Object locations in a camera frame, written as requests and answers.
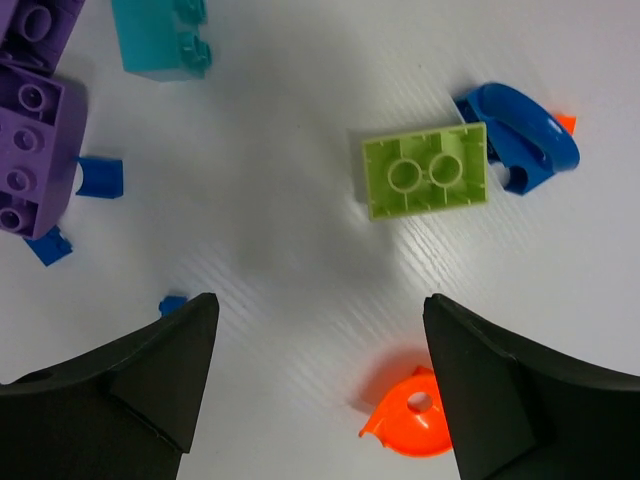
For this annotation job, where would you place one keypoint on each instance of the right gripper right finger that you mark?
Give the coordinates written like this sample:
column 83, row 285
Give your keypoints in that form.
column 517, row 409

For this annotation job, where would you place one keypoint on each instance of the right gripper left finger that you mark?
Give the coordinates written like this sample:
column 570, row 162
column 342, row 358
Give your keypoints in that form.
column 125, row 410

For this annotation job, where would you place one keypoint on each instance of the green lego brick upside-down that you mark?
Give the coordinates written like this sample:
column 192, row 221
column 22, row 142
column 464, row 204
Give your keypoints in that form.
column 426, row 171

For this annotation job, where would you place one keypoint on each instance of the blue curved lego piece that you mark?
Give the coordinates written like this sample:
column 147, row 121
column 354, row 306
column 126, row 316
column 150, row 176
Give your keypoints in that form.
column 521, row 135

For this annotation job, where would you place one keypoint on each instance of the purple rounded lego piece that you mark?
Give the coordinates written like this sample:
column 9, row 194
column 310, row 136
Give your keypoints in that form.
column 43, row 122

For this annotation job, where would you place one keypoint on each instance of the long teal lego brick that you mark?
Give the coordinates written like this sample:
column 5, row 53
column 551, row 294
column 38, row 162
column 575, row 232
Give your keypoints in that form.
column 160, row 39

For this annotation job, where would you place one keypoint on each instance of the purple lego plate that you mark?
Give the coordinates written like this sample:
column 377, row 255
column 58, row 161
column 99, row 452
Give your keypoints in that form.
column 34, row 33

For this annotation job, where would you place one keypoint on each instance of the orange round cone piece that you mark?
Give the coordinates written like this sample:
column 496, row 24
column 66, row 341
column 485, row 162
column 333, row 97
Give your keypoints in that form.
column 410, row 419

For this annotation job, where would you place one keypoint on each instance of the small blue lego brick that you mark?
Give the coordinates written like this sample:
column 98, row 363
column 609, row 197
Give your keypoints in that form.
column 102, row 178
column 51, row 247
column 171, row 303

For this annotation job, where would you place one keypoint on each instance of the tiny orange lego piece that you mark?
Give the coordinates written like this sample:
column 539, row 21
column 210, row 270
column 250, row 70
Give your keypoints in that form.
column 568, row 122

